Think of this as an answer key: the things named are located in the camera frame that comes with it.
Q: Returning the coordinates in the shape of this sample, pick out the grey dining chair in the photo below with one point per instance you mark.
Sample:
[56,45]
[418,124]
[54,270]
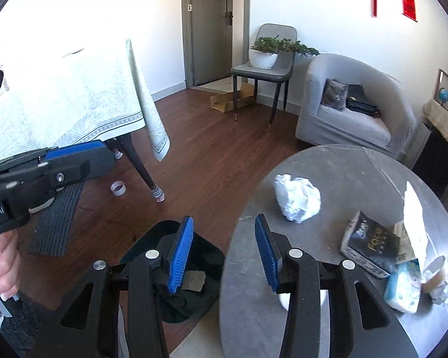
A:
[261,72]

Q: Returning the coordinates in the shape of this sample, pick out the torn white cardboard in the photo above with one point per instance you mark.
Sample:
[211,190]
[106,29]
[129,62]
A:
[414,212]

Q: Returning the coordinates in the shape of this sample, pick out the large crumpled white paper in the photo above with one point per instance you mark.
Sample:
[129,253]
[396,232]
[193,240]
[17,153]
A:
[296,201]

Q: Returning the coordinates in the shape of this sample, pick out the grey paper scrap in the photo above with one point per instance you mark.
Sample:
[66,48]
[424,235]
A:
[194,279]

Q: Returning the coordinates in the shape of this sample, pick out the picture frame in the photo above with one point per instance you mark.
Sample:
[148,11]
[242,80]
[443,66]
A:
[442,78]

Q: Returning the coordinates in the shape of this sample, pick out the grey armchair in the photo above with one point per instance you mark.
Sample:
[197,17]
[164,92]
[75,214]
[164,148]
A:
[358,130]

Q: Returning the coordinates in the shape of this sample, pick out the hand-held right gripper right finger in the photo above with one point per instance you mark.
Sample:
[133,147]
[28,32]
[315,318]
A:
[267,257]

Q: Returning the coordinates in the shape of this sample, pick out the person's left hand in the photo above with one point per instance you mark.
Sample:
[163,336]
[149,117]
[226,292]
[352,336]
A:
[5,264]

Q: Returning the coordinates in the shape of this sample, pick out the black tissue packet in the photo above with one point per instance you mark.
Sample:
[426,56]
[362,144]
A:
[369,246]

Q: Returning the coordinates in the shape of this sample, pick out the black trash bin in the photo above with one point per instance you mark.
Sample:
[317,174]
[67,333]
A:
[205,253]

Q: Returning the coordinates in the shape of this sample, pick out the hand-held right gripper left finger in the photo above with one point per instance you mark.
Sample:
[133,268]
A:
[179,257]

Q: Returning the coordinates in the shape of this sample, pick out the grey round marble table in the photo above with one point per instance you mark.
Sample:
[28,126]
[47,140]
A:
[246,268]

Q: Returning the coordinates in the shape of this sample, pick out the flat cardboard box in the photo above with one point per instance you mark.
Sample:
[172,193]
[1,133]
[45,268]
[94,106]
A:
[224,102]

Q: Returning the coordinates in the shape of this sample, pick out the small crumpled white paper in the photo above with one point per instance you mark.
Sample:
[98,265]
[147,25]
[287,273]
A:
[443,289]

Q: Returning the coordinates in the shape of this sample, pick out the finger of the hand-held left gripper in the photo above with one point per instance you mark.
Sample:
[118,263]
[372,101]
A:
[74,151]

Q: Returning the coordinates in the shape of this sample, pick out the grey cat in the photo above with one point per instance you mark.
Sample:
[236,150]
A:
[334,95]

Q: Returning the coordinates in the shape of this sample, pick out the white round object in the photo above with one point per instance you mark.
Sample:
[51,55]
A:
[306,300]

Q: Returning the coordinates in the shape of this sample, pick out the black bag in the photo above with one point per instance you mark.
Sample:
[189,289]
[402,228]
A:
[362,102]

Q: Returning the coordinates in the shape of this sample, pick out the small globe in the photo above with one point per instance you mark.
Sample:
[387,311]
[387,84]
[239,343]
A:
[444,94]

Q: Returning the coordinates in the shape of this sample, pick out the pale green patterned tablecloth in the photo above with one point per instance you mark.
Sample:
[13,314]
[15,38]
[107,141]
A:
[67,100]

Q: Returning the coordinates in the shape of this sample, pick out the black ribbed floor mat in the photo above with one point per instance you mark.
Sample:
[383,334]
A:
[56,227]

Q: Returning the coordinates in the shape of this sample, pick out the light blue tissue packet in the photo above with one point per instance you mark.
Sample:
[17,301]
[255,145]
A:
[403,287]

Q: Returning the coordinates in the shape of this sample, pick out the black table leg with sock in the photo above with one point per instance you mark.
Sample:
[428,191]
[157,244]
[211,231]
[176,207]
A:
[117,151]
[142,167]

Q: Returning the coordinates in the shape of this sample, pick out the potted plant in white pot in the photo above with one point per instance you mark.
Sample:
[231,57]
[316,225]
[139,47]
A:
[263,59]

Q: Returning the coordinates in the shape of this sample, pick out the grey door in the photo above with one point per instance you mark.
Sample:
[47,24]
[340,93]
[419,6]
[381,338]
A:
[209,33]

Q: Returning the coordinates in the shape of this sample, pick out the clear tape roll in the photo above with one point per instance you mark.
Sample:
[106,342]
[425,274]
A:
[117,188]

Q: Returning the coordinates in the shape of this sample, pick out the red hanging scroll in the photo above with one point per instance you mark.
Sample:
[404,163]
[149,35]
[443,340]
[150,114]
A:
[408,3]

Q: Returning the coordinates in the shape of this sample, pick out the dark cabinet with beige cloth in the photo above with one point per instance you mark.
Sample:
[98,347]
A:
[440,119]

